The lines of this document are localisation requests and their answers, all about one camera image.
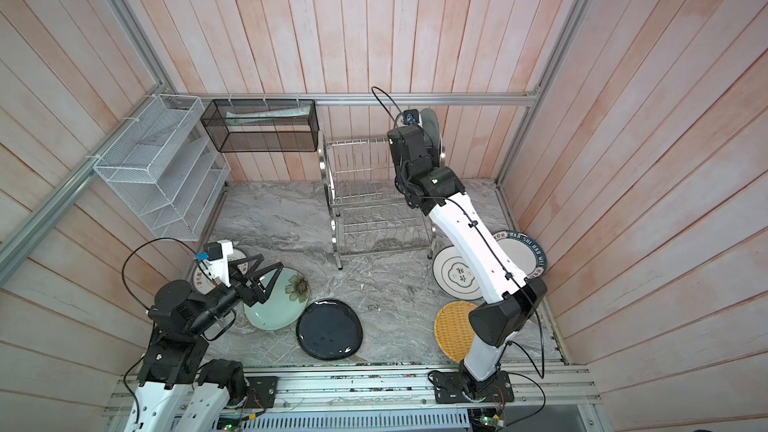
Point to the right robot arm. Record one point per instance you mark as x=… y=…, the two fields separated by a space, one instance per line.
x=510 y=297

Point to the mint plate with flower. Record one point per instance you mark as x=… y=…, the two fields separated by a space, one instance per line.
x=285 y=304

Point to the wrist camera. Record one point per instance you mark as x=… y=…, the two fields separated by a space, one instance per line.
x=217 y=258
x=410 y=117

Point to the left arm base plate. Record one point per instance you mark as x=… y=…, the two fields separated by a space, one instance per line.
x=259 y=392

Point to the black mesh basket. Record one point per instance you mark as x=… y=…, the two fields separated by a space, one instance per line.
x=262 y=125

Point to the dark blue oval plate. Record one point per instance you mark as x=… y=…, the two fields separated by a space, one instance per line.
x=329 y=330

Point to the white wire shelf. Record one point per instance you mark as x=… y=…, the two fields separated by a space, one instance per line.
x=170 y=179

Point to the chrome dish rack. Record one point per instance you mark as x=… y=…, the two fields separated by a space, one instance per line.
x=368 y=215

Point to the white plate dark lettered rim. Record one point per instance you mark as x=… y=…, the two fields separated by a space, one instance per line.
x=524 y=252

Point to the yellow woven plate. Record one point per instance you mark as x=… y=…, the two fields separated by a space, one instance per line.
x=452 y=330

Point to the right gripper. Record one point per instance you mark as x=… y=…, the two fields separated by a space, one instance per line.
x=430 y=157

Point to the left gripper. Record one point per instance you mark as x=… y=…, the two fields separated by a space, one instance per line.
x=258 y=293

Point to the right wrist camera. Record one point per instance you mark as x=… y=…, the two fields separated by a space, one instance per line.
x=410 y=117

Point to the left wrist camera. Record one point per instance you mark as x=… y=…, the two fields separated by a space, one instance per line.
x=217 y=258

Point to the aluminium frame rail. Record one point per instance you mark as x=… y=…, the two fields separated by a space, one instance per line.
x=370 y=99

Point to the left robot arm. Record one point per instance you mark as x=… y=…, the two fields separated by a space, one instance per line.
x=176 y=389

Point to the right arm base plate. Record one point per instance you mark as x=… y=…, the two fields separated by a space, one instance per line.
x=460 y=387

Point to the orange sunburst plate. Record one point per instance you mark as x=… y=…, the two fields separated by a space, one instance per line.
x=201 y=280

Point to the white plate black outline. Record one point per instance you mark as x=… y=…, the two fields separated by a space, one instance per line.
x=454 y=276

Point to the grey-green plate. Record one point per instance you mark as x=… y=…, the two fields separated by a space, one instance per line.
x=431 y=126

